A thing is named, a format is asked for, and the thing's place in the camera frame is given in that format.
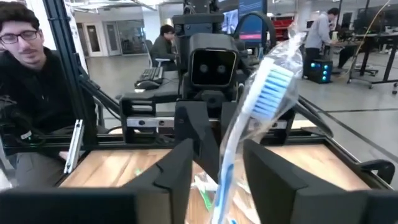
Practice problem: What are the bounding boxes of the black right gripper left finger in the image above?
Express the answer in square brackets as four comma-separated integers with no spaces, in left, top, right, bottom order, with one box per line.
[123,138,195,224]

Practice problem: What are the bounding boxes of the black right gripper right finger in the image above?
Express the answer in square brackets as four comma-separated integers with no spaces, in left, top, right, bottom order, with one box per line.
[243,139,368,224]

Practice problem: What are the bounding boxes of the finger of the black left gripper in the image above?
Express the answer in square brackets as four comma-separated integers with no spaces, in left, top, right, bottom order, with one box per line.
[220,101,246,147]
[174,100,220,183]

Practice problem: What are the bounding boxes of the blue toothbrush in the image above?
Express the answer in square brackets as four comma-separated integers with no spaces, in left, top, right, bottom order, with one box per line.
[211,21,307,224]

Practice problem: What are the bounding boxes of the black computer mouse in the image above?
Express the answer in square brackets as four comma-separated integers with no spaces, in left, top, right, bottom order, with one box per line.
[134,80,161,91]

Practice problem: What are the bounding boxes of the grey office desk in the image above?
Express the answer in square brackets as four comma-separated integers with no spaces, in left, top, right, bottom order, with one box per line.
[119,70,187,105]

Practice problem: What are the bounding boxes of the grey office chair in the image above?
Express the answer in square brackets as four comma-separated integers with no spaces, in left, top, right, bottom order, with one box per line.
[143,39,172,68]

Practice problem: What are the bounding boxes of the person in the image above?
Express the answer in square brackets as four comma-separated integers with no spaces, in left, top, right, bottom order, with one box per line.
[150,24,178,72]
[0,0,98,189]
[303,6,341,78]

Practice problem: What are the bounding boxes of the white double door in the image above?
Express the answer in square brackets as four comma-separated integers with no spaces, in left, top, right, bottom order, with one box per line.
[83,21,123,57]

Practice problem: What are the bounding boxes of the monitor with blue screen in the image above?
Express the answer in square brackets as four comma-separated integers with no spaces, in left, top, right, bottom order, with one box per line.
[238,0,268,43]

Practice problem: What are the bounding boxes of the computer tower blue lights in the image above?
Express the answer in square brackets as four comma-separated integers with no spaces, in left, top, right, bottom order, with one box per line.
[307,58,333,84]

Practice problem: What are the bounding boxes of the red tool cabinet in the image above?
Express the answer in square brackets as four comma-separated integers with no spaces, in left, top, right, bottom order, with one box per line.
[270,15,295,42]

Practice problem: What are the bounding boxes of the black standing desk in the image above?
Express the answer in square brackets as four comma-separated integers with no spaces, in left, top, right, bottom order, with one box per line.
[346,30,398,94]

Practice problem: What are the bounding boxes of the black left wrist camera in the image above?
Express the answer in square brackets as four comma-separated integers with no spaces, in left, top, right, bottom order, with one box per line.
[188,33,239,88]

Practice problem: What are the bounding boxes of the silver aluminium bracket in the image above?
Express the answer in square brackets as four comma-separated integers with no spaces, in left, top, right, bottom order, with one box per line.
[63,119,85,174]

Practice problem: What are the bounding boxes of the black aluminium upright post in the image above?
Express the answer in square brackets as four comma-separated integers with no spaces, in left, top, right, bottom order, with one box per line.
[42,0,122,147]

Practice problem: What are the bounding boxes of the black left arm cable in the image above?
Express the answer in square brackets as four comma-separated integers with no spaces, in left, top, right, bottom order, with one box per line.
[232,11,278,58]

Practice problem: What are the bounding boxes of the black clamp handle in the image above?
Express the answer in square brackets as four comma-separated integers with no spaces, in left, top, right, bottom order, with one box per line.
[356,159,396,185]

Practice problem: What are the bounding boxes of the hanging yellow cable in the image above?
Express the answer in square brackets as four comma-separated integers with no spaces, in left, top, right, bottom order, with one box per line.
[340,0,392,78]

